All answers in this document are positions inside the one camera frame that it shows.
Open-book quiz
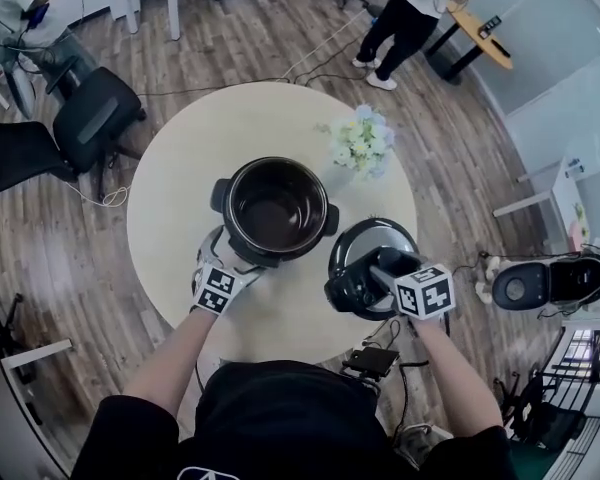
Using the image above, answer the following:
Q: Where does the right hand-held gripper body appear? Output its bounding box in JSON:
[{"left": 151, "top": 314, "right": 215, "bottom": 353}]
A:
[{"left": 389, "top": 263, "right": 456, "bottom": 322}]

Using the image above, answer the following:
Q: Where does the black cooker lid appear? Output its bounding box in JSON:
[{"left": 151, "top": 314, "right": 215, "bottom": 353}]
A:
[{"left": 323, "top": 216, "right": 422, "bottom": 322}]

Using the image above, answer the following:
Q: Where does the grey and black backpack rig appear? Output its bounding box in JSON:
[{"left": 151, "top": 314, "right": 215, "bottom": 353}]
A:
[{"left": 491, "top": 247, "right": 600, "bottom": 320}]

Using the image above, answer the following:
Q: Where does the long white floor cable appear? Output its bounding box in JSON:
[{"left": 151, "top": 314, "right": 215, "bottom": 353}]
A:
[{"left": 282, "top": 10, "right": 374, "bottom": 82}]

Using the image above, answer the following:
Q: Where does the white flower bouquet in vase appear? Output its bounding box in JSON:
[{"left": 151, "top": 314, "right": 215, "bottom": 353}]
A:
[{"left": 313, "top": 103, "right": 397, "bottom": 182}]

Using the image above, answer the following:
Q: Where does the black office chair with armrests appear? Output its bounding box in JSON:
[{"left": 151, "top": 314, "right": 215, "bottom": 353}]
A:
[{"left": 0, "top": 65, "right": 149, "bottom": 205}]

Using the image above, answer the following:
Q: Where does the black floor cable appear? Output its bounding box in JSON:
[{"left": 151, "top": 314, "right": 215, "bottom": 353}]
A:
[{"left": 138, "top": 32, "right": 362, "bottom": 98}]

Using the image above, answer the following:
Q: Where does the person's left forearm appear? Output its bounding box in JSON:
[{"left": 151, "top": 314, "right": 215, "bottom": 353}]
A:
[{"left": 122, "top": 306, "right": 221, "bottom": 442}]

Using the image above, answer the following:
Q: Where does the round yellow table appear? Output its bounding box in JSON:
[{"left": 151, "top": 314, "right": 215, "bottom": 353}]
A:
[{"left": 424, "top": 1, "right": 514, "bottom": 87}]

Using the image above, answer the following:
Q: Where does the black waist device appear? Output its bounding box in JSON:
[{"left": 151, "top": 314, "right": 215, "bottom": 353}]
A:
[{"left": 341, "top": 346, "right": 401, "bottom": 382}]

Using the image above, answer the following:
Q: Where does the person's black shirt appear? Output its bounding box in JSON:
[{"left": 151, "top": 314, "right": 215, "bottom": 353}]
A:
[{"left": 69, "top": 360, "right": 522, "bottom": 480}]

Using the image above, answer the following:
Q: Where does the black electric pressure cooker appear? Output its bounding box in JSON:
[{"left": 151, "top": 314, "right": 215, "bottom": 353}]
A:
[{"left": 209, "top": 156, "right": 341, "bottom": 270}]

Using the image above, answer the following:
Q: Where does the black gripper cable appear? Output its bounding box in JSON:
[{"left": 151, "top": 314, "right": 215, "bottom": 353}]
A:
[{"left": 362, "top": 314, "right": 454, "bottom": 440}]

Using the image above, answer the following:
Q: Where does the person's right forearm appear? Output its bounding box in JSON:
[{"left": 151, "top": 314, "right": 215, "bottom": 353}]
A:
[{"left": 414, "top": 316, "right": 507, "bottom": 440}]

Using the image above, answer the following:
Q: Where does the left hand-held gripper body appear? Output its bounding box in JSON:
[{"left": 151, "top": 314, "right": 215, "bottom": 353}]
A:
[{"left": 191, "top": 262, "right": 252, "bottom": 316}]

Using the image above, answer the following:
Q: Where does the small white table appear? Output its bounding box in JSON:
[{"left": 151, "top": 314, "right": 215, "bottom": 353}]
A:
[{"left": 111, "top": 0, "right": 184, "bottom": 42}]

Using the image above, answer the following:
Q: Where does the grey desk with white legs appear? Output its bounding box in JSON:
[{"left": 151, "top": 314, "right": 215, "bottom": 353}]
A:
[{"left": 0, "top": 337, "right": 74, "bottom": 480}]

